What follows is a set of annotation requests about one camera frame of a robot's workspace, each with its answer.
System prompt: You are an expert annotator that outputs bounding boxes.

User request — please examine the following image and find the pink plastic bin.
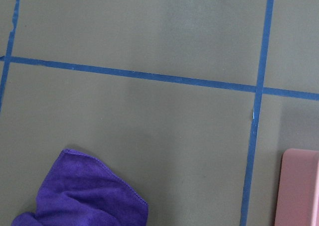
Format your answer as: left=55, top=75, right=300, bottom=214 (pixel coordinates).
left=274, top=148, right=319, bottom=226

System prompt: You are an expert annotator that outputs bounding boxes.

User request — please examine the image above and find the purple microfiber cloth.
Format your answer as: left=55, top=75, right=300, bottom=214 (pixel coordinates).
left=11, top=149, right=149, bottom=226

